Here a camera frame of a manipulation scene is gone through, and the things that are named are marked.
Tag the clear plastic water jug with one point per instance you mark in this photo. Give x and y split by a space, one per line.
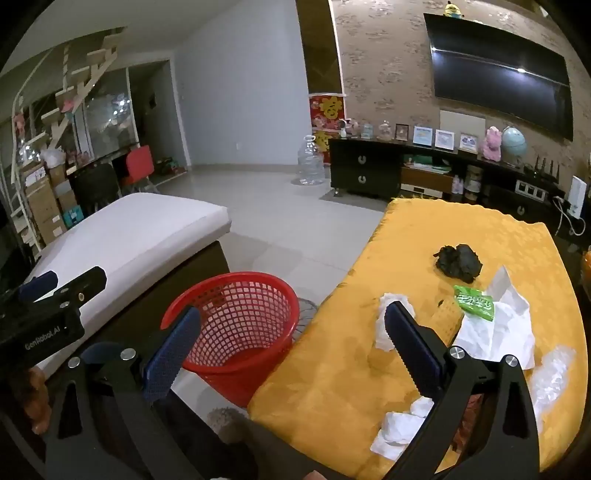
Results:
310 161

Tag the yellow tablecloth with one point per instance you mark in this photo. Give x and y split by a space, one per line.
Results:
415 240

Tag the green snack packet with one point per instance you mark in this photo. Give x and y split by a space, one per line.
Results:
473 302

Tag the white plastic bag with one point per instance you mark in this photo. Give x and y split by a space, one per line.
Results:
53 158

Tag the red chair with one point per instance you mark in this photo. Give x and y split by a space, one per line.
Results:
140 164

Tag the white socket panel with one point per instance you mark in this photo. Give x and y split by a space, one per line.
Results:
531 189

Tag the red festive wall decoration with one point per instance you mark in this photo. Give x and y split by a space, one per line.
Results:
328 110

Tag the black television cabinet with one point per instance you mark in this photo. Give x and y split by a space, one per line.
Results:
369 166

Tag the green folded cloth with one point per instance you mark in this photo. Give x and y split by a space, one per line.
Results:
425 161

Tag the white paper sheet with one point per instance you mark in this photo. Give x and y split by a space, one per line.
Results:
494 337

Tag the glass snow globe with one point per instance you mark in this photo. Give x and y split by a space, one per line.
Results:
384 131

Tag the pink plush toy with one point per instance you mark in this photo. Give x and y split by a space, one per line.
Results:
492 144

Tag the black wifi router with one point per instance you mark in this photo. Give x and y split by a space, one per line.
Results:
545 171

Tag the grey fuzzy object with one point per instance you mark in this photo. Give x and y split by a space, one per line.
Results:
226 422

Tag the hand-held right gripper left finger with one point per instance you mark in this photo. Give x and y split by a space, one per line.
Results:
171 350

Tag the white wooden staircase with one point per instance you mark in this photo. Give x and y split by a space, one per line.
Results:
101 54

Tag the small pink pig ornament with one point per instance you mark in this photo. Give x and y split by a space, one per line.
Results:
353 127

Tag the beige board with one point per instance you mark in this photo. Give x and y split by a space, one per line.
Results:
461 121

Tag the wooden drawer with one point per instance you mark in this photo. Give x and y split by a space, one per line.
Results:
425 181

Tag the stack of cardboard boxes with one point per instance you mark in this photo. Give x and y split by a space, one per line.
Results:
46 203

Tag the white tissue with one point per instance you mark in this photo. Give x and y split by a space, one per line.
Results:
381 323
392 429

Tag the yellow foam fruit net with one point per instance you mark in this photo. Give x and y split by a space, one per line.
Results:
445 323

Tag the black flat television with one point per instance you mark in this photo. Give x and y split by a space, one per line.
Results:
498 78

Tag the small colourful toy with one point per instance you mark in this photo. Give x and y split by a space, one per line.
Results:
167 166

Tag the clear plastic wrap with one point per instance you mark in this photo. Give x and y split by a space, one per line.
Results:
551 374

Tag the white upright device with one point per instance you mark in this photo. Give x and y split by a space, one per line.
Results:
577 196

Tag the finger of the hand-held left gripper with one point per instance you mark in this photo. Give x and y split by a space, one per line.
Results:
39 284

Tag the black chair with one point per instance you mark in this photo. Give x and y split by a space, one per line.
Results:
97 184

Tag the red plastic mesh basket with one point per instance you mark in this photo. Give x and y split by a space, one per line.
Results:
240 314

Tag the black plastic bag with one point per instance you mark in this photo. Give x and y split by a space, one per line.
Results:
459 263

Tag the dark red wrapper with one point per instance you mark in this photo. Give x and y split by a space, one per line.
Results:
472 417

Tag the small white toy figure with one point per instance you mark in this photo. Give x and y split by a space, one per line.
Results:
343 128

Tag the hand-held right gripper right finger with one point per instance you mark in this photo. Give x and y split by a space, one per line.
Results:
411 341

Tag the person's left hand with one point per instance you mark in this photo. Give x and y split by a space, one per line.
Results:
39 401

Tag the small blue ornament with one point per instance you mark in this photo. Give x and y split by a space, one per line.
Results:
365 131

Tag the yellow cartoon toy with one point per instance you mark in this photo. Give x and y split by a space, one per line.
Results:
453 10

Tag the dark picture frame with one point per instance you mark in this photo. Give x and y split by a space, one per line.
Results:
401 133

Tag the round tin can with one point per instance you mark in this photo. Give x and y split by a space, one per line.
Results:
473 180

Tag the pale blue desk globe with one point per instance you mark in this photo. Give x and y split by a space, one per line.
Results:
513 142

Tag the sofa with white cushion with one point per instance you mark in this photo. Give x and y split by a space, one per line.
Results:
129 230

